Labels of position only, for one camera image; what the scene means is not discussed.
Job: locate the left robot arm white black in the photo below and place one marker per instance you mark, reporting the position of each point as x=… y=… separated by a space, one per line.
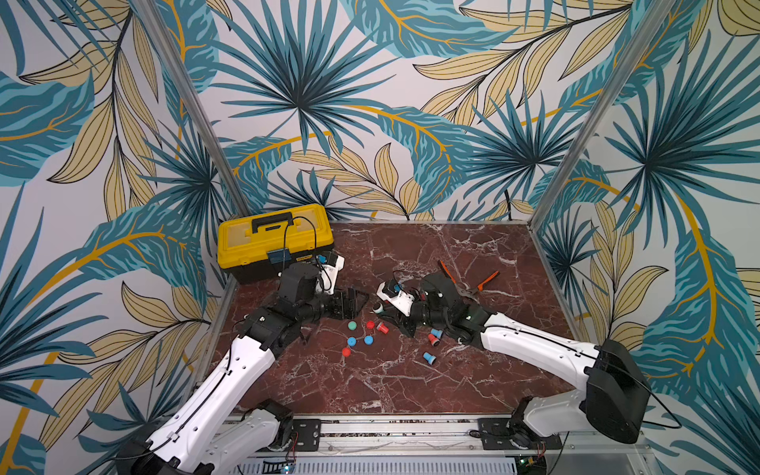
x=192 y=441

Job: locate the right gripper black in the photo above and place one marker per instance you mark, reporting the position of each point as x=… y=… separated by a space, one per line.
x=407 y=318

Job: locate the blue stamp right lower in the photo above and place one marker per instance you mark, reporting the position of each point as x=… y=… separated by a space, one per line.
x=428 y=358

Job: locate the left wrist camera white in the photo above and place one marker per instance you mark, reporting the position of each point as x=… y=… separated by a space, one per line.
x=329 y=266

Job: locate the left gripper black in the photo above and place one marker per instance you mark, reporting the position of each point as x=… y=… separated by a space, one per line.
x=351 y=311

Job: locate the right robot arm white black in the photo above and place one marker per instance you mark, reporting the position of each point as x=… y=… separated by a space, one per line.
x=609 y=393

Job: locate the yellow black toolbox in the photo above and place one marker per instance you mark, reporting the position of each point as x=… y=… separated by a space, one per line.
x=259 y=247

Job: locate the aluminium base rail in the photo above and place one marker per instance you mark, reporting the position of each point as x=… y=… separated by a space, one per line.
x=376 y=444

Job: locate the orange handled pliers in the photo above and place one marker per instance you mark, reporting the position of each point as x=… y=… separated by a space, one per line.
x=466 y=288

